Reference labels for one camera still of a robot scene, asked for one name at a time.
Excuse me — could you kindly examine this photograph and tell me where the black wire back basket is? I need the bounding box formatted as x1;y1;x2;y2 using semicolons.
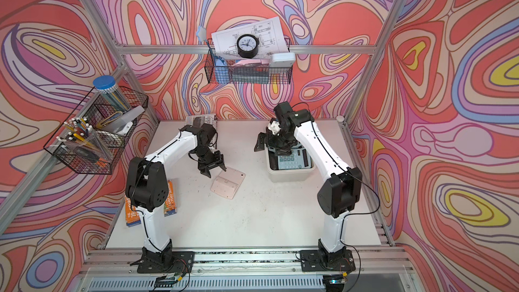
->
204;37;293;85

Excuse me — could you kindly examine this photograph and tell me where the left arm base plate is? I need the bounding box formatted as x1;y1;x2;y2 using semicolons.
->
131;248;195;274

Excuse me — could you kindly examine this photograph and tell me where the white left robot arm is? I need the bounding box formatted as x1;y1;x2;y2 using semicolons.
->
125;123;227;256

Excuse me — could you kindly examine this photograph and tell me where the white box in side basket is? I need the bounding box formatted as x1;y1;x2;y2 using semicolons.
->
98;105;145;133

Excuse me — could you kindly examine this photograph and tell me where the white paper drawing sheet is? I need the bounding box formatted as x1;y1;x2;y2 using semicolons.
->
212;18;289;59

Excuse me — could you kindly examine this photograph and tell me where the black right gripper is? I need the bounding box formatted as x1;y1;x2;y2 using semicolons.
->
255;128;295;155

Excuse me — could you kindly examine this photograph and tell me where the colourful treehouse book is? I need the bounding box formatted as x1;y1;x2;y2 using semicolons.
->
125;181;177;227

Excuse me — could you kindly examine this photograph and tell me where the blue lid pencil jar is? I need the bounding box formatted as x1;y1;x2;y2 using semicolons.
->
93;75;131;113

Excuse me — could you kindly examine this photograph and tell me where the white device in basket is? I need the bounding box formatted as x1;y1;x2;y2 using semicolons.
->
269;52;296;68

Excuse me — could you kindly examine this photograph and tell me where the clear cup of pens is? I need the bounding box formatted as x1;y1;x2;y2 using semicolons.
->
56;118;114;164

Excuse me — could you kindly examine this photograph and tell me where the black wire side basket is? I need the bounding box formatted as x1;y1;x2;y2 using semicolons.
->
44;87;149;174

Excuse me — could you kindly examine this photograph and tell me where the black round clock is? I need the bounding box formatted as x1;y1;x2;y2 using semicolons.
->
237;34;260;59

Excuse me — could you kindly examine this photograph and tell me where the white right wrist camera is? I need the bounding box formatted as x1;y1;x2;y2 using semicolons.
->
267;119;281;135

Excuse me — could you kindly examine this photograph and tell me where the teal calculator with display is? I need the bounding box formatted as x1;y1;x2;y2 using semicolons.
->
277;148;312;170

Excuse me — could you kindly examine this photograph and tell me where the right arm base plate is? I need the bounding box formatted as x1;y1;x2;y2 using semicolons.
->
299;247;356;274

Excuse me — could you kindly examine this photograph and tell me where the cream plastic storage box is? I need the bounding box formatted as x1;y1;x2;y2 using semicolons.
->
266;144;316;183

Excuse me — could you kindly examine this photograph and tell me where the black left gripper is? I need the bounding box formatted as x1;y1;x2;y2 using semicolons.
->
192;145;228;175

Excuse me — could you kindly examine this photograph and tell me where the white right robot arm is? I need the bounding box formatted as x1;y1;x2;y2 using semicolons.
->
254;101;362;263

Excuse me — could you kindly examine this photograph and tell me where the design weekly magazine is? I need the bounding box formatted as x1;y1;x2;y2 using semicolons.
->
185;114;218;130

